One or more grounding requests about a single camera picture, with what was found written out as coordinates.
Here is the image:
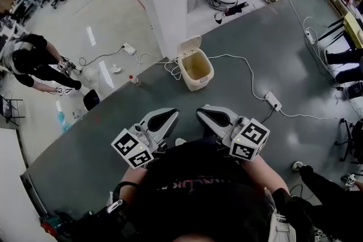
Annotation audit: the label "white waist pouch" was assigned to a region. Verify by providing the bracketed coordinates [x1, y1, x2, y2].
[267, 210, 297, 242]

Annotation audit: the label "blue plastic bag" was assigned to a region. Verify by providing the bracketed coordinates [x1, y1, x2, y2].
[56, 109, 73, 134]

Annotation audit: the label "white shelving rack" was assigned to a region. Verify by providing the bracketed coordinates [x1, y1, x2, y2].
[138, 0, 302, 61]

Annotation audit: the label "teal and red box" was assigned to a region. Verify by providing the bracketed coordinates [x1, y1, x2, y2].
[40, 215, 62, 236]

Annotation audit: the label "black arm-strapped device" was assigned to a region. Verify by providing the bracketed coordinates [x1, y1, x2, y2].
[105, 181, 140, 215]

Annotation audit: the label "black backpack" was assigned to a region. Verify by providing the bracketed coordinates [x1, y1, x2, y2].
[351, 118, 363, 164]

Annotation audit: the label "person's head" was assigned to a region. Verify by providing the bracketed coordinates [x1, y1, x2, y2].
[170, 231, 230, 242]

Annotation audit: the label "person's right forearm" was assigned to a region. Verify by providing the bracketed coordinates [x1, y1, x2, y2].
[240, 155, 290, 194]

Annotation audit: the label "black device red trim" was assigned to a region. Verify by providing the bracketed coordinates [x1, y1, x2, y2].
[226, 2, 248, 16]

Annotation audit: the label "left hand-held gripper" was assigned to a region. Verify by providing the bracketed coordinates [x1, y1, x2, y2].
[111, 107, 180, 170]

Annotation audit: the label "black tripod stand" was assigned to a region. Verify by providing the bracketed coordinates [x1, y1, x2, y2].
[334, 117, 355, 163]

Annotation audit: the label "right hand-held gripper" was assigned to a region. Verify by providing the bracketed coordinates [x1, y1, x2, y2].
[196, 104, 271, 162]

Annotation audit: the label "coiled white cable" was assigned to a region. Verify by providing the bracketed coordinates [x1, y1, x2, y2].
[135, 52, 183, 80]

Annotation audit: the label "white plastic bag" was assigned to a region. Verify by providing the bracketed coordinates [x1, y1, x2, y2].
[80, 66, 100, 86]

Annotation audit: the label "yellow table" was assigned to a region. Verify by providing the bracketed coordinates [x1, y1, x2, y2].
[328, 0, 363, 49]

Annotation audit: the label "person's left forearm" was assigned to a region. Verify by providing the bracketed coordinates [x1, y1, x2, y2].
[121, 163, 149, 188]

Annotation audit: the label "black square container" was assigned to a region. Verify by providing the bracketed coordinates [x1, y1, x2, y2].
[83, 89, 100, 112]

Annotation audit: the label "person's black shirt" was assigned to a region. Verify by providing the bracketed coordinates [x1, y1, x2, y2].
[132, 141, 316, 242]

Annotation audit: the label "white power strip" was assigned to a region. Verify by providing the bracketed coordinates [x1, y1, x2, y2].
[263, 91, 283, 112]
[304, 30, 316, 45]
[122, 43, 137, 56]

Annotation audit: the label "beige plastic trash bin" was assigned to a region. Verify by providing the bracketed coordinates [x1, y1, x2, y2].
[177, 35, 215, 92]

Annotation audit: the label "black cable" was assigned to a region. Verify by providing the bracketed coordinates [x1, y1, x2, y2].
[78, 46, 126, 67]
[260, 106, 277, 124]

